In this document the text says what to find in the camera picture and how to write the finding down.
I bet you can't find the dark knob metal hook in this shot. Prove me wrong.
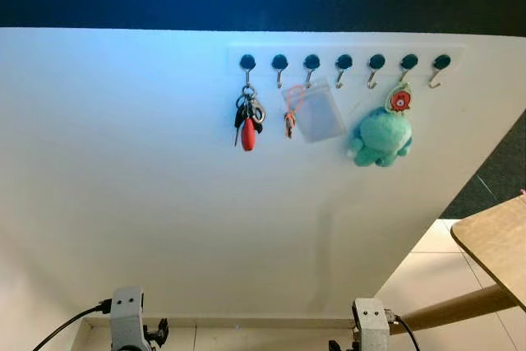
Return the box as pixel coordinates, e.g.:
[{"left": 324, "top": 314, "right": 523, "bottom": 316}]
[
  {"left": 271, "top": 53, "right": 289, "bottom": 90},
  {"left": 428, "top": 53, "right": 452, "bottom": 90},
  {"left": 367, "top": 53, "right": 386, "bottom": 90},
  {"left": 239, "top": 53, "right": 257, "bottom": 90},
  {"left": 399, "top": 53, "right": 419, "bottom": 89},
  {"left": 302, "top": 53, "right": 321, "bottom": 89},
  {"left": 335, "top": 53, "right": 353, "bottom": 90}
]

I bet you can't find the wooden table leg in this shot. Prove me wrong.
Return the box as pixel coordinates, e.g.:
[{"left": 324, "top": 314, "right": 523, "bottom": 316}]
[{"left": 390, "top": 284, "right": 520, "bottom": 336}]

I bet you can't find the white partition panel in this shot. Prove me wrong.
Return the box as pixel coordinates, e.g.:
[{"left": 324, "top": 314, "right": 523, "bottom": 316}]
[{"left": 0, "top": 27, "right": 526, "bottom": 351}]

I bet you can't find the light wooden table top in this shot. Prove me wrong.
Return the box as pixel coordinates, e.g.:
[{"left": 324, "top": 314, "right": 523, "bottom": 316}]
[{"left": 450, "top": 194, "right": 526, "bottom": 312}]

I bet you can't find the teal plush toy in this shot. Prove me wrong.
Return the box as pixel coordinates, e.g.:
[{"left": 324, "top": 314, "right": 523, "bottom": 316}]
[{"left": 346, "top": 106, "right": 414, "bottom": 169}]

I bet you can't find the key bunch with red fob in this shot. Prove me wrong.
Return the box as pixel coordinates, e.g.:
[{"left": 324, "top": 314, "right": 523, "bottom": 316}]
[{"left": 233, "top": 85, "right": 266, "bottom": 153}]

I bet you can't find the clear plastic card pouch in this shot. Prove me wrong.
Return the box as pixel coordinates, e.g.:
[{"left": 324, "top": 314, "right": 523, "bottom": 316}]
[{"left": 282, "top": 77, "right": 347, "bottom": 144}]

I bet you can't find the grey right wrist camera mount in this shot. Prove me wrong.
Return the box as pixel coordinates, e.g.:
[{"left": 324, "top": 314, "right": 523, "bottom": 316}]
[{"left": 353, "top": 298, "right": 391, "bottom": 351}]

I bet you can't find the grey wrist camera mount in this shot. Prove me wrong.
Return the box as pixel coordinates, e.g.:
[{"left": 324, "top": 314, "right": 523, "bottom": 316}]
[
  {"left": 109, "top": 287, "right": 148, "bottom": 351},
  {"left": 353, "top": 298, "right": 391, "bottom": 351}
]

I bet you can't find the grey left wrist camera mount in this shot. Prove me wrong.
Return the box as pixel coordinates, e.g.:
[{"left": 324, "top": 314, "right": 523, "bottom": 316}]
[{"left": 109, "top": 287, "right": 148, "bottom": 351}]

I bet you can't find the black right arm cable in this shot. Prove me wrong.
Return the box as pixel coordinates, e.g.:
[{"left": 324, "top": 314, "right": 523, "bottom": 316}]
[{"left": 386, "top": 312, "right": 421, "bottom": 351}]

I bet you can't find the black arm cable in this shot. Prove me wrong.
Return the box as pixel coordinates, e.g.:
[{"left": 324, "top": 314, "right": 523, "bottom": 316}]
[
  {"left": 33, "top": 305, "right": 113, "bottom": 351},
  {"left": 386, "top": 312, "right": 421, "bottom": 351}
]

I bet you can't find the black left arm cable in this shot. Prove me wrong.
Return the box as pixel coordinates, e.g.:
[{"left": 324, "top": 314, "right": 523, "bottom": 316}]
[{"left": 33, "top": 305, "right": 113, "bottom": 351}]

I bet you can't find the small key on orange cord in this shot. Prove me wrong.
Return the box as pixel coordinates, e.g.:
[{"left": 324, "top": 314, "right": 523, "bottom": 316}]
[{"left": 284, "top": 88, "right": 310, "bottom": 140}]

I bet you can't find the red round keychain tag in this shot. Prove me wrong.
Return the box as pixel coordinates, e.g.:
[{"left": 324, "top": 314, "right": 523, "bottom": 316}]
[{"left": 385, "top": 83, "right": 414, "bottom": 114}]

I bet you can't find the white hook rail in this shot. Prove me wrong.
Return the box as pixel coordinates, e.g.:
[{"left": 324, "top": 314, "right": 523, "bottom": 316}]
[{"left": 228, "top": 44, "right": 468, "bottom": 94}]

